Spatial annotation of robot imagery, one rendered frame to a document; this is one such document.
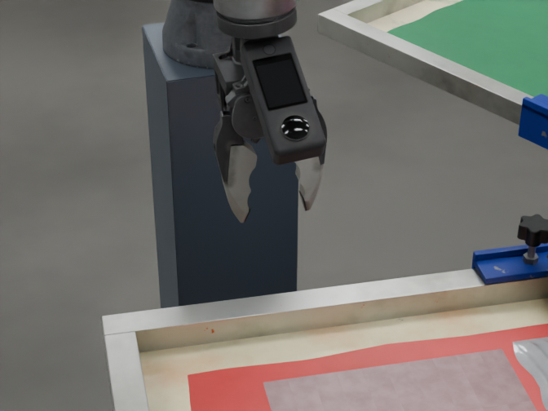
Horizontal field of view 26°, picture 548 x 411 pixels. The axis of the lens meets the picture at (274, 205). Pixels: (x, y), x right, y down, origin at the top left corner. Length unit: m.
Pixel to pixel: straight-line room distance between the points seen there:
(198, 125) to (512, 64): 0.76
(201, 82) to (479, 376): 0.51
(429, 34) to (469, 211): 1.30
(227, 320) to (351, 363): 0.16
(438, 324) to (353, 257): 1.75
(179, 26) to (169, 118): 0.12
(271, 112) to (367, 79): 3.16
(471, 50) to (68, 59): 2.39
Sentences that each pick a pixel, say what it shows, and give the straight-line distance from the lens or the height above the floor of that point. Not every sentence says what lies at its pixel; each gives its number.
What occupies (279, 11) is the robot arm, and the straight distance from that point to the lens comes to 1.03.
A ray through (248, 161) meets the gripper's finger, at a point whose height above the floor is 1.34.
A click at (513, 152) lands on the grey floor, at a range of 3.80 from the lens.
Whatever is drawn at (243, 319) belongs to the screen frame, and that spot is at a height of 0.99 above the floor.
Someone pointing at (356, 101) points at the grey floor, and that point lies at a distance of 4.02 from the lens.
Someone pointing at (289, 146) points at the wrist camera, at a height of 1.40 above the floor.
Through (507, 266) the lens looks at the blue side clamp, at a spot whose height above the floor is 1.00.
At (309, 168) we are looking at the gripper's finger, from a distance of 1.12.
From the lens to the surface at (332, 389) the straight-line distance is 1.42.
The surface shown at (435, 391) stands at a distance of 1.43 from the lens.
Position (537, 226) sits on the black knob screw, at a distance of 1.54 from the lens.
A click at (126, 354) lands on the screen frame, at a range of 1.42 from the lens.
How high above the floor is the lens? 1.90
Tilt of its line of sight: 33 degrees down
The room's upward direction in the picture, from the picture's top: straight up
